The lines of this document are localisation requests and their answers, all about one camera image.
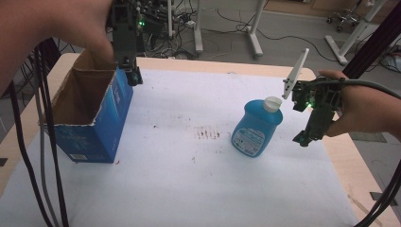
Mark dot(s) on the office chair base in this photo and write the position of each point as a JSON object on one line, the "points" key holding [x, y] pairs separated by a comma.
{"points": [[345, 17]]}

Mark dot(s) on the blue cardboard box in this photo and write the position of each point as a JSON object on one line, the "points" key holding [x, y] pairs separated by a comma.
{"points": [[107, 126]]}

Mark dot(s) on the dark metal stand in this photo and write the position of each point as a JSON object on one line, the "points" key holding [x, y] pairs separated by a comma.
{"points": [[375, 38]]}

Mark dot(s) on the white stand leg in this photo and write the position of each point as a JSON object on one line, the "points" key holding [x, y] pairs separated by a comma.
{"points": [[198, 28], [350, 41], [255, 34]]}

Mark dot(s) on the person's left hand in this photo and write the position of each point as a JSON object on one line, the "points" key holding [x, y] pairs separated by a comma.
{"points": [[82, 22]]}

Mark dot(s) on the white table mat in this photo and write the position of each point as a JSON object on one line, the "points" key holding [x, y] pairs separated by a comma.
{"points": [[189, 176]]}

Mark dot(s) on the blue bottle with white cap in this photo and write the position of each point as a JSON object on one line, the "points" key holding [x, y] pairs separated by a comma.
{"points": [[255, 129]]}

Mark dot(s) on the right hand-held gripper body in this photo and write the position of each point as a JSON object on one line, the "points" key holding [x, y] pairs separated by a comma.
{"points": [[321, 104]]}

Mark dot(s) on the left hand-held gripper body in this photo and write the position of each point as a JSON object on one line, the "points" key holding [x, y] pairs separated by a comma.
{"points": [[124, 34]]}

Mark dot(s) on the person's right hand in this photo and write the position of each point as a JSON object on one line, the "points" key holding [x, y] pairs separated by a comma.
{"points": [[362, 107]]}

